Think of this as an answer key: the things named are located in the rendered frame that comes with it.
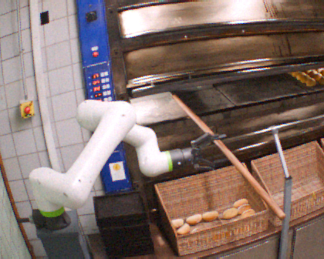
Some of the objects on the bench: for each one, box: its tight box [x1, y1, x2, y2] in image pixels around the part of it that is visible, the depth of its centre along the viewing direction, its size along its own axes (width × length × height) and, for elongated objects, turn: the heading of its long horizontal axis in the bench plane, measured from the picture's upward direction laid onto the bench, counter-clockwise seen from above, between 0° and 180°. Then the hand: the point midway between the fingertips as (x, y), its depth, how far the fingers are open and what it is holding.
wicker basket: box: [154, 163, 268, 257], centre depth 310 cm, size 49×56×28 cm
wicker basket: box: [251, 140, 324, 227], centre depth 319 cm, size 49×56×28 cm
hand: (223, 148), depth 269 cm, fingers open, 11 cm apart
